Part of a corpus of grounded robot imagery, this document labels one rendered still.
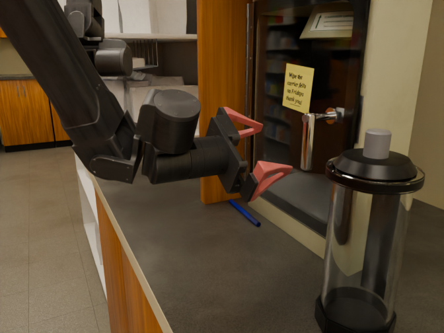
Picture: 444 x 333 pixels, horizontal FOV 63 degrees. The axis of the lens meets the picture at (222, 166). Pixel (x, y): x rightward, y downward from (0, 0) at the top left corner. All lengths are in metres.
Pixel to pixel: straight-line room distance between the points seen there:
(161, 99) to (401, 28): 0.35
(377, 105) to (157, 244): 0.46
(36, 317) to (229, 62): 1.74
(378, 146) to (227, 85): 0.47
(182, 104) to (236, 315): 0.30
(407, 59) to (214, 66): 0.40
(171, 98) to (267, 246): 0.38
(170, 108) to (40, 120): 5.06
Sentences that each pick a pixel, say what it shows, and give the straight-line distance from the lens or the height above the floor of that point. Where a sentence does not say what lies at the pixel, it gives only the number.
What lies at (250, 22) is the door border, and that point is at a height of 1.35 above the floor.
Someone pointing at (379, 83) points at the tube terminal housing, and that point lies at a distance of 0.58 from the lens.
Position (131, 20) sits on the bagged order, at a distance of 1.74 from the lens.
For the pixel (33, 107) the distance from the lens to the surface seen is 5.44.
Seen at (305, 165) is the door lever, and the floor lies 1.13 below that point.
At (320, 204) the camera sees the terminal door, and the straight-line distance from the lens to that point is 0.65.
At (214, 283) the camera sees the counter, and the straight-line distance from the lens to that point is 0.62.
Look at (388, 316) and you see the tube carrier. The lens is 0.53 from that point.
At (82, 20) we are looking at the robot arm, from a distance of 0.83.
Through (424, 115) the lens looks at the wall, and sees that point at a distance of 1.04.
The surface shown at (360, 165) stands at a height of 1.18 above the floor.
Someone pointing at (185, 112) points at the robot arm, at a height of 1.23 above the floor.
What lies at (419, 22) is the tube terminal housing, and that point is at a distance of 0.63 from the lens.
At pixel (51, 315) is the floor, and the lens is 2.20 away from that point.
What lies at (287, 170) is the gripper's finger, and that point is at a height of 1.13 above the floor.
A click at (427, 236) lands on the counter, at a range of 0.86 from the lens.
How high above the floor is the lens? 1.30
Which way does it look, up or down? 18 degrees down
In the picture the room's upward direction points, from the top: straight up
